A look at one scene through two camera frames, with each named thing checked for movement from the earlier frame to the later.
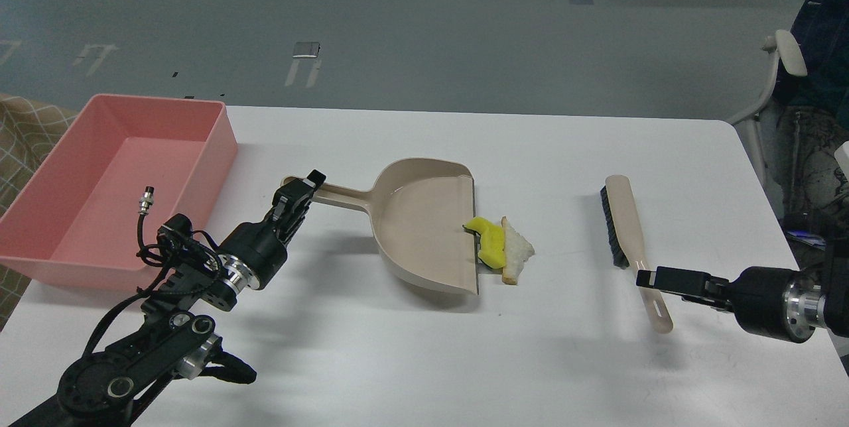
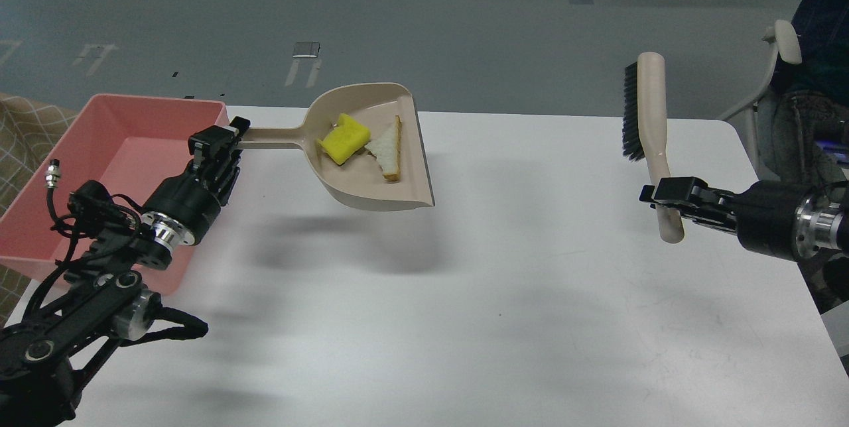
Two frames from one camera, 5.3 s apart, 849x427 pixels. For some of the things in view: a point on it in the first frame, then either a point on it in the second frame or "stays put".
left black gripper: x=254 y=254 to x=192 y=201
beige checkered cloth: x=28 y=132 stays put
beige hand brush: x=617 y=206 to x=644 y=130
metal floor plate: x=306 y=50 stays put
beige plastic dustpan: x=419 y=207 to x=359 y=181
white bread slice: x=517 y=249 to x=386 y=148
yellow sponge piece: x=491 y=245 to x=345 y=140
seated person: x=812 y=111 stays put
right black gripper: x=757 y=295 to x=765 y=215
